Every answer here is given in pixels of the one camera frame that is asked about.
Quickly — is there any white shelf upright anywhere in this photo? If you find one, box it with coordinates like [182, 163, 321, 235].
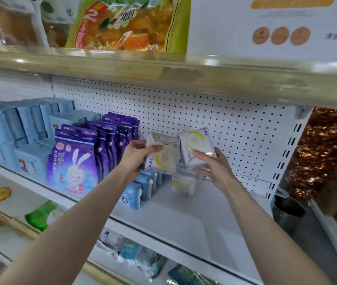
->
[265, 105, 314, 200]

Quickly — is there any person's right hand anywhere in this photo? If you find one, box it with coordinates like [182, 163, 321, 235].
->
[192, 147, 238, 194]

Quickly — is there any blue white pad packet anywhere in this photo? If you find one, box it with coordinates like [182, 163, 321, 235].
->
[120, 180, 143, 210]
[135, 173, 154, 201]
[151, 171, 164, 190]

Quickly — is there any person's left hand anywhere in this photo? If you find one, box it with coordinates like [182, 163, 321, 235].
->
[117, 140, 164, 183]

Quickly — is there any steel cup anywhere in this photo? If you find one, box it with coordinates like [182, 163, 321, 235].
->
[272, 194, 306, 236]

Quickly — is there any pile of white teal packets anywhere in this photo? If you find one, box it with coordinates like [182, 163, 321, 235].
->
[97, 227, 169, 281]

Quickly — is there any stack of light blue packets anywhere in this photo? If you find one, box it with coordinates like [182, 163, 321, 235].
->
[0, 97, 102, 183]

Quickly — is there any white green snack bag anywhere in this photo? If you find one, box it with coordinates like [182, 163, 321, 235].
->
[40, 0, 78, 48]

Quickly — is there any row of purple rabbit packets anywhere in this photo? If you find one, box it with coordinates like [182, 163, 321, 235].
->
[46, 112, 141, 197]

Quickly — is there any metal shelf board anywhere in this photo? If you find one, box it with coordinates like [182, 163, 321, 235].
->
[0, 44, 337, 111]

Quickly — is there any clear price tag holder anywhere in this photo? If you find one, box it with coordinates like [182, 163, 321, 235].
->
[274, 186, 289, 200]

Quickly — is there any green orange snack bag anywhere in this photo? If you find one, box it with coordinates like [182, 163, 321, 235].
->
[64, 0, 192, 54]

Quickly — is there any white pegboard panel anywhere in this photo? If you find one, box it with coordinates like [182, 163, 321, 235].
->
[0, 66, 306, 199]

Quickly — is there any person's left forearm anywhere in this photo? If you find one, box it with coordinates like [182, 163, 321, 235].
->
[0, 167, 137, 285]

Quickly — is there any dark green packet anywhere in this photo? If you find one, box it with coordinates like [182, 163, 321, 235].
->
[167, 264, 219, 285]

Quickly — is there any white cookie box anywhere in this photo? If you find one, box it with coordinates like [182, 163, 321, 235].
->
[186, 0, 337, 63]

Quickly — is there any clear white snack bag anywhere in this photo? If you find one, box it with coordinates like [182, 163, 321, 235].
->
[0, 0, 50, 47]

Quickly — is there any white shelf board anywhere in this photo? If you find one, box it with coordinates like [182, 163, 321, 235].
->
[0, 161, 276, 285]

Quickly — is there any person's right forearm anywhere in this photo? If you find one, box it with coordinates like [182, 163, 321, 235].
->
[216, 179, 333, 285]

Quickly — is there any white yellow pad packet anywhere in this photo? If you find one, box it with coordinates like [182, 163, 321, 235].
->
[177, 127, 217, 170]
[143, 132, 181, 176]
[171, 170, 203, 197]

